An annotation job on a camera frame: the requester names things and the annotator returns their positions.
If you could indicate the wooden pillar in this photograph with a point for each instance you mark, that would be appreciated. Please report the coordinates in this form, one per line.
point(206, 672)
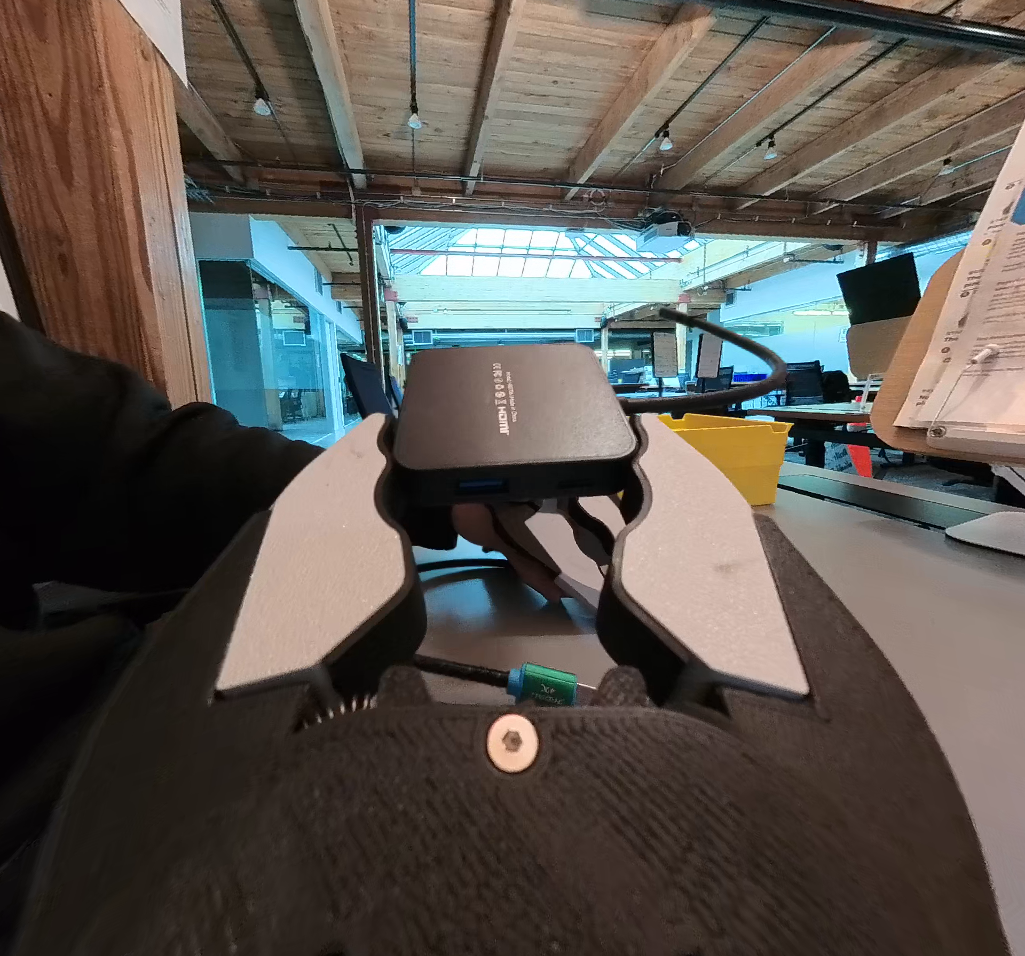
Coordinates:
point(96, 211)

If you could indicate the yellow plastic bin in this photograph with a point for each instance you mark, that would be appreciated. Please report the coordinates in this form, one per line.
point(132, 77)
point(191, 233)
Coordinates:
point(737, 459)

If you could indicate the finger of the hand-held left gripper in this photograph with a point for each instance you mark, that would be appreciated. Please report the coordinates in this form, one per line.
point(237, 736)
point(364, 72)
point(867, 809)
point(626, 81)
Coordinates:
point(580, 528)
point(512, 552)

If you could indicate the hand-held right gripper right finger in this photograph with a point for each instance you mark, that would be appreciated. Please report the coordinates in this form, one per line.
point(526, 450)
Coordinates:
point(705, 572)

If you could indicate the wooden work table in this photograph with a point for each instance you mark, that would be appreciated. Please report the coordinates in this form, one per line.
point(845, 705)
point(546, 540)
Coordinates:
point(825, 413)

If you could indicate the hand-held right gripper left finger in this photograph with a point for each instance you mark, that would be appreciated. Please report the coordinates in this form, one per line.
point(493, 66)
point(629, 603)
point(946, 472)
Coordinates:
point(320, 572)

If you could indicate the black ceiling rail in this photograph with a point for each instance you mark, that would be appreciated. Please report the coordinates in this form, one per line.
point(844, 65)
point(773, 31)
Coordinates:
point(801, 7)

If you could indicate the person's left forearm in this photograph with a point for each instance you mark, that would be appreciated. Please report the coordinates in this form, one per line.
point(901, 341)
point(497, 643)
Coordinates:
point(120, 451)

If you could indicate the black usb hub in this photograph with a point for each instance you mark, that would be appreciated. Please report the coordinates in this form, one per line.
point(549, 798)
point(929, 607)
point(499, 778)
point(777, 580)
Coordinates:
point(512, 411)

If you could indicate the black computer monitor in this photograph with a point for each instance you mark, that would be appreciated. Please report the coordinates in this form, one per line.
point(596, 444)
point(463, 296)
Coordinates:
point(879, 287)

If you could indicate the ceiling projector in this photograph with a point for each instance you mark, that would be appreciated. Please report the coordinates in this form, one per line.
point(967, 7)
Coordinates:
point(666, 226)

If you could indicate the cardboard document stand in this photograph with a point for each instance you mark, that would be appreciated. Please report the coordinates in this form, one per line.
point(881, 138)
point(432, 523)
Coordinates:
point(977, 315)
point(879, 347)

